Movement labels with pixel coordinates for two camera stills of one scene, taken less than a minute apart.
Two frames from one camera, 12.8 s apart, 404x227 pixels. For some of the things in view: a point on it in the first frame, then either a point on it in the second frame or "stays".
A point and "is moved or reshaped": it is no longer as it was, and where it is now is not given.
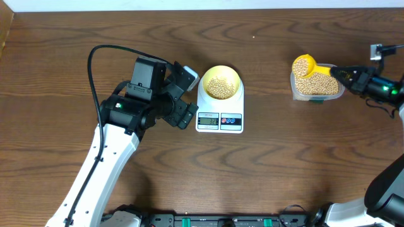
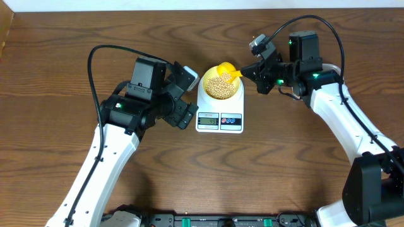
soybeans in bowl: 219,88 stays
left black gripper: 191,110 stays
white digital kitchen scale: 219,116 stays
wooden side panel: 6,20 stays
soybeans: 300,67 is moved or reshaped
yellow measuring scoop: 313,68 is moved or reshaped
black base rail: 230,219 stays
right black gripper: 362,74 to 259,77
